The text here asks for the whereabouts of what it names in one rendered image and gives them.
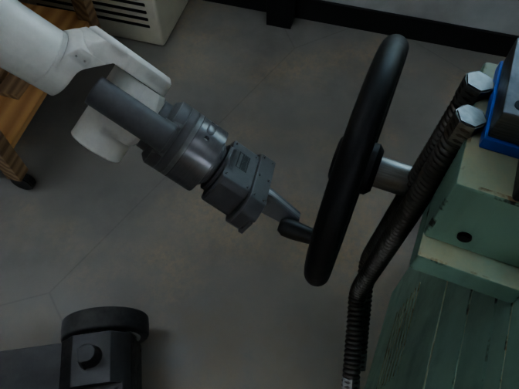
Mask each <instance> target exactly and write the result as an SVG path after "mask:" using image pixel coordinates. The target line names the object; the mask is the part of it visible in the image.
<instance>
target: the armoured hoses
mask: <svg viewBox="0 0 519 389"><path fill-rule="evenodd" d="M493 90H494V82H493V79H492V78H491V77H489V76H488V75H487V74H486V73H482V72H481V71H472V72H469V73H466V75H465V76H464V78H463V80H462V82H461V83H460V85H459V86H458V88H457V90H456V92H455V96H453V100H451V101H450V104H449V106H448V107H447V109H446V111H444V114H443V115H442V117H441V120H439V123H438V124H437V125H436V129H434V131H433V133H432V134H431V137H430V138H429V139H428V141H427V142H426V145H425V146H424V148H423V150H422V151H421V154H420V155H419V157H418V158H417V160H416V161H415V163H414V165H413V166H412V168H411V170H410V172H409V174H408V179H409V182H408V184H407V186H408V187H409V190H408V191H407V194H406V195H405V197H403V196H400V195H397V194H396V195H395V197H394V199H393V201H392V203H391V204H390V206H389V207H388V209H387V211H386V212H385V214H384V216H383V217H382V220H381V221H380V222H379V225H378V227H377V228H376V229H375V231H374V233H373V234H372V237H371V238H370V239H369V241H368V243H367V245H366V246H365V249H364V250H363V253H362V254H361V258H360V261H359V266H358V268H359V270H358V274H357V276H356V277H355V279H354V281H353V283H352V284H351V288H350V292H349V295H350V296H349V297H348V299H349V300H348V304H349V306H348V311H347V313H348V315H347V318H348V320H347V321H346V323H347V326H346V328H347V329H346V331H345V332H346V335H345V337H346V340H345V343H346V344H345V345H344V347H345V349H344V352H345V354H344V359H343V361H344V364H343V367H344V368H343V372H344V373H343V374H342V380H341V389H360V375H359V374H360V373H361V371H365V370H366V362H367V352H368V351H367V350H366V349H367V348H368V346H367V344H368V341H367V340H368V335H369V332H368V331H369V329H370V328H369V325H370V323H369V321H370V315H371V314H370V312H371V308H370V307H371V306H372V304H371V302H372V299H371V298H372V297H373V295H372V293H373V290H372V289H373V287H374V286H373V285H374V284H375V282H376V281H377V279H378V278H379V276H380V275H381V274H382V272H383V271H384V269H385V267H386V266H387V265H388V264H389V262H390V261H391V259H392V257H393V256H394V254H395V253H396V252H397V251H398V249H399V248H400V246H401V245H402V243H403V242H404V241H405V239H406V238H407V236H408V235H409V233H410V232H411V231H412V229H413V228H414V226H415V225H416V223H417V222H418V220H419V219H420V217H421V216H422V214H423V212H424V211H425V209H426V207H427V205H428V204H429V201H431V199H432V197H433V195H434V193H435V192H436V189H437V188H438V186H439V184H440V182H441V181H442V179H443V177H444V176H445V173H446V172H447V170H448V168H449V166H450V164H452V162H453V159H454V158H455V156H456V154H457V152H458V150H459V149H460V147H461V146H462V144H463V142H464V141H465V139H467V138H470V137H472V136H473V135H475V134H478V133H479V132H481V131H482V129H483V128H484V126H485V125H486V122H487V118H486V116H485V114H484V112H483V111H482V110H480V109H478V108H477V107H473V105H474V104H475V102H477V101H480V100H484V99H486V98H489V96H490V95H491V93H492V92H493Z"/></svg>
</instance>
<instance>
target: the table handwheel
mask: <svg viewBox="0 0 519 389"><path fill-rule="evenodd" d="M408 51H409V43H408V41H407V39H406V38H405V37H404V36H402V35H399V34H392V35H390V36H387V37H386V38H385V39H384V40H383V41H382V43H381V45H380V46H379V47H378V50H377V52H376V54H375V56H374V59H373V60H372V62H371V65H370V67H369V69H368V72H367V75H366V77H365V80H364V82H363V84H362V87H361V90H360V92H359V94H358V98H357V100H356V103H355V105H354V109H353V110H352V113H351V117H350V119H349V121H348V125H347V127H346V130H345V132H344V136H343V137H342V138H341V139H340V140H339V143H338V145H337V148H336V151H335V152H334V156H333V159H332V162H331V166H330V169H329V172H328V176H327V177H328V179H329V180H328V183H327V187H326V189H325V192H324V196H323V199H322V202H321V206H320V208H319V212H318V214H317V219H316V222H315V224H314V229H313V232H312V235H311V238H310V243H309V246H308V250H307V256H306V259H305V264H304V277H305V279H306V280H307V282H308V283H309V284H310V285H312V286H322V285H324V284H325V283H326V282H327V281H328V280H329V278H330V275H331V272H332V269H333V268H334V264H335V261H336V259H337V257H338V253H339V251H340V248H341V244H342V242H343V240H344V236H345V233H346V231H347V229H348V225H349V222H350V220H351V216H352V214H353V211H354V207H355V205H356V203H357V200H358V196H359V194H362V195H364V194H366V193H368V192H370V191H371V187H375V188H379V189H382V190H384V191H388V192H391V193H393V194H396V195H400V196H403V197H405V195H406V194H407V191H408V190H409V187H408V186H407V184H408V182H409V179H408V174H409V172H410V170H411V168H412V165H410V164H406V163H403V162H401V161H396V160H393V159H391V158H388V157H384V156H383V154H384V149H383V147H382V145H381V144H378V139H379V137H380V134H381V132H382V128H383V125H384V122H385V119H386V117H387V114H388V110H389V107H390V105H391V102H392V98H393V96H394V94H395V90H396V87H397V85H398V82H399V78H400V76H401V73H402V69H403V66H404V64H405V60H406V57H407V54H408Z"/></svg>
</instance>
